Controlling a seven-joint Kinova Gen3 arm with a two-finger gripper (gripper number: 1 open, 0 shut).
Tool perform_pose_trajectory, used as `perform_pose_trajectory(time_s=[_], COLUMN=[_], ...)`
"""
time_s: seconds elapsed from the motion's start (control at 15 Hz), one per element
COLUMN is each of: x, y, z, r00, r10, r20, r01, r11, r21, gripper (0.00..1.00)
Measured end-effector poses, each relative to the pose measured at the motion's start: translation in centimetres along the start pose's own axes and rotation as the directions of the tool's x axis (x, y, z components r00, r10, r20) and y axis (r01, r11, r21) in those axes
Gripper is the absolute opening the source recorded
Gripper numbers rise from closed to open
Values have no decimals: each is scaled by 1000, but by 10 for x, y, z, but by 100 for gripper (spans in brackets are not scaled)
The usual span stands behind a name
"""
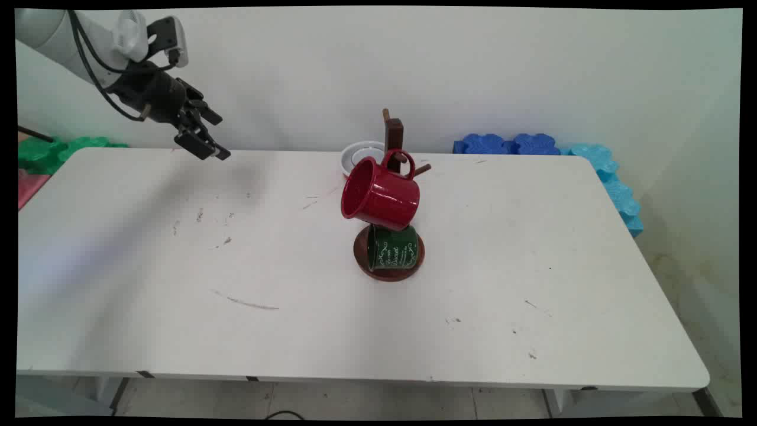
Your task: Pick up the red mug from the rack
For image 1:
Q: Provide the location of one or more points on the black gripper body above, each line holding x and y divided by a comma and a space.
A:
151, 94

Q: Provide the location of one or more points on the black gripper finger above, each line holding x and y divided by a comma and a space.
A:
206, 109
198, 145

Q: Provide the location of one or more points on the red enamel mug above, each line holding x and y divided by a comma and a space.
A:
384, 198

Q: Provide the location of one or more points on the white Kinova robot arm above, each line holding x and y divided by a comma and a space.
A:
53, 35

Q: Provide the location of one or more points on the thin black rod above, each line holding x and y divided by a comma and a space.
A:
35, 134

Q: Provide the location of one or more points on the green foam mat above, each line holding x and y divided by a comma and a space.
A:
41, 155

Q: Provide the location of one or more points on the pink foam mat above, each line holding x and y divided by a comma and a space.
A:
28, 186

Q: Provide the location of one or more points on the red bowl with white inside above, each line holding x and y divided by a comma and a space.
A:
355, 154

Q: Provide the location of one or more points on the brown wooden mug tree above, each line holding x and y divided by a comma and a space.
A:
393, 133

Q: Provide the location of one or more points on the green enamel mug with print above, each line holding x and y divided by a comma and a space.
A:
393, 248

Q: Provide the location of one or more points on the dark blue foam mat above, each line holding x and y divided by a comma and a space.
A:
482, 145
535, 145

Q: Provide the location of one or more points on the light blue foam mat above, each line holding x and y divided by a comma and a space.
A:
618, 195

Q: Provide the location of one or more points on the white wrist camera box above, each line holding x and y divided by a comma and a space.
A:
174, 38

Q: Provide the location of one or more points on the white table leg frame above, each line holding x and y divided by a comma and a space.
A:
71, 396

